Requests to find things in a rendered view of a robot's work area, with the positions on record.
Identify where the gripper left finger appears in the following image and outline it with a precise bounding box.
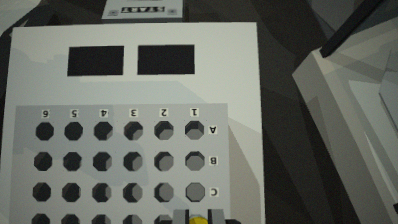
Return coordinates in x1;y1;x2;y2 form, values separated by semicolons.
157;209;189;224

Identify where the yellow tube cap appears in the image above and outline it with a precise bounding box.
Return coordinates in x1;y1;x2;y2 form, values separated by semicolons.
189;214;208;224

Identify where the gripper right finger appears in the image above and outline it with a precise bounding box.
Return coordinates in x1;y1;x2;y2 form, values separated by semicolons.
208;209;241;224

